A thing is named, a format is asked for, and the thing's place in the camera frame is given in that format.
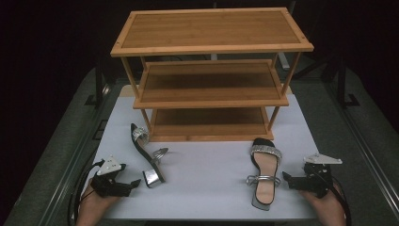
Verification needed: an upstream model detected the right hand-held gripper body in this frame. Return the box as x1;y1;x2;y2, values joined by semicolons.
301;153;343;200

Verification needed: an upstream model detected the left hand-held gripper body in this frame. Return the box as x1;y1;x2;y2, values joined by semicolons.
89;154;128;199

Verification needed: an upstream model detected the black silver-heeled rhinestone sandal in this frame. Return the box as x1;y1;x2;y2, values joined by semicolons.
246;137;283;212
130;122;169;189

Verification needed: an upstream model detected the three-tier wooden shoe rack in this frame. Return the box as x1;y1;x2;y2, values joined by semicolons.
110;7;315;143

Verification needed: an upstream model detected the person's right hand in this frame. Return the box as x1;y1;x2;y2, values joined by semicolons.
298;182;345;220

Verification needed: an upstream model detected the person's left hand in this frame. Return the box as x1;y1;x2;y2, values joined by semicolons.
80;179;122;220

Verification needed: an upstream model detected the black metal stand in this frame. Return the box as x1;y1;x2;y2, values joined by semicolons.
324;57;361;109
84;57;111;109

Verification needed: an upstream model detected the black cable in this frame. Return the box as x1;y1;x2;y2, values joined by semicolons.
313;170;353;226
67;159;105;226

